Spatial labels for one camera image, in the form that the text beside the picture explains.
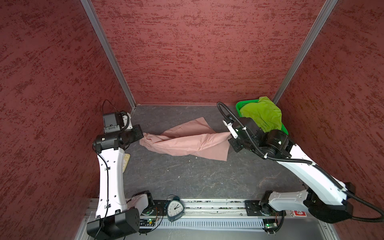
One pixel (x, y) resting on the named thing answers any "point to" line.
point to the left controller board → (150, 222)
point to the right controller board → (270, 225)
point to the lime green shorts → (264, 113)
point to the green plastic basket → (240, 104)
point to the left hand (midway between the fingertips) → (141, 135)
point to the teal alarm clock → (174, 208)
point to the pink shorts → (197, 137)
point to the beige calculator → (127, 157)
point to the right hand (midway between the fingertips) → (233, 137)
